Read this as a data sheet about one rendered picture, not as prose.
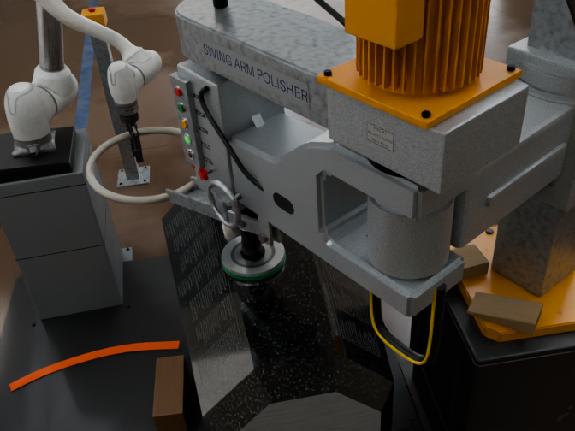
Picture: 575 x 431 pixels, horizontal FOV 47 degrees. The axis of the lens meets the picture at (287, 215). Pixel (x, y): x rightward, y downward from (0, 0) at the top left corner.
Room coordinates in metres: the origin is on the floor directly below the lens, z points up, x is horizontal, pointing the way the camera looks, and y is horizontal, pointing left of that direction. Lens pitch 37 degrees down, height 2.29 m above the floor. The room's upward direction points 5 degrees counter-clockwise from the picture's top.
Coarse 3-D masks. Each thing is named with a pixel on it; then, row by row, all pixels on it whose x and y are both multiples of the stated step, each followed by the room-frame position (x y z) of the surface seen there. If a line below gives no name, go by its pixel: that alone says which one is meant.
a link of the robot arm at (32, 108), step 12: (24, 84) 2.57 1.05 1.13; (12, 96) 2.51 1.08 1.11; (24, 96) 2.50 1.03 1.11; (36, 96) 2.53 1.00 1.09; (48, 96) 2.60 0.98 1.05; (12, 108) 2.49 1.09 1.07; (24, 108) 2.48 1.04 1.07; (36, 108) 2.51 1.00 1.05; (48, 108) 2.57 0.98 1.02; (12, 120) 2.48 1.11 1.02; (24, 120) 2.47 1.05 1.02; (36, 120) 2.49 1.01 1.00; (48, 120) 2.55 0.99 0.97; (12, 132) 2.49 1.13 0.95; (24, 132) 2.47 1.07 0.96; (36, 132) 2.48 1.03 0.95; (48, 132) 2.53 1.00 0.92
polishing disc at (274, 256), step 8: (232, 240) 1.77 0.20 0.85; (240, 240) 1.77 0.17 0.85; (224, 248) 1.74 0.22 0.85; (232, 248) 1.73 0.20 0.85; (240, 248) 1.73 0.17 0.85; (264, 248) 1.72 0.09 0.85; (272, 248) 1.71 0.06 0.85; (280, 248) 1.71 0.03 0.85; (224, 256) 1.69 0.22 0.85; (232, 256) 1.69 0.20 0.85; (240, 256) 1.69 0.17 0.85; (264, 256) 1.68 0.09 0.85; (272, 256) 1.67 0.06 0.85; (280, 256) 1.67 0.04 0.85; (224, 264) 1.65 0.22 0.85; (232, 264) 1.65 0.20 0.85; (240, 264) 1.64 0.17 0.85; (248, 264) 1.64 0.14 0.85; (256, 264) 1.64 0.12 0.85; (264, 264) 1.63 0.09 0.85; (272, 264) 1.63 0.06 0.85; (280, 264) 1.64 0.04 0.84; (232, 272) 1.62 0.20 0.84; (240, 272) 1.61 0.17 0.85; (248, 272) 1.60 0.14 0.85; (256, 272) 1.60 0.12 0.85; (264, 272) 1.60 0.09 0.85
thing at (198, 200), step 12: (192, 180) 2.06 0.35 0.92; (168, 192) 1.99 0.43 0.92; (180, 192) 1.94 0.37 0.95; (192, 192) 2.02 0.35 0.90; (204, 192) 1.99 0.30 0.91; (180, 204) 1.93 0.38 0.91; (192, 204) 1.86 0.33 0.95; (204, 204) 1.79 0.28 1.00; (216, 216) 1.74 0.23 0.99; (228, 216) 1.68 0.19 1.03; (252, 228) 1.58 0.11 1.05; (276, 228) 1.48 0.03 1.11; (264, 240) 1.47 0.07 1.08; (276, 240) 1.48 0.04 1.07
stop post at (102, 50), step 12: (84, 12) 3.54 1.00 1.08; (96, 12) 3.52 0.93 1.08; (96, 48) 3.50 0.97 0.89; (108, 48) 3.52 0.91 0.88; (96, 60) 3.50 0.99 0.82; (108, 60) 3.51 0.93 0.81; (108, 84) 3.50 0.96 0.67; (108, 96) 3.50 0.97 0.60; (120, 120) 3.51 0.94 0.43; (120, 132) 3.50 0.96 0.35; (120, 144) 3.50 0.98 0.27; (132, 156) 3.51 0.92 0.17; (132, 168) 3.51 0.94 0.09; (144, 168) 3.62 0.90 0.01; (120, 180) 3.50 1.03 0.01; (132, 180) 3.49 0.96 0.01; (144, 180) 3.47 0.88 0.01
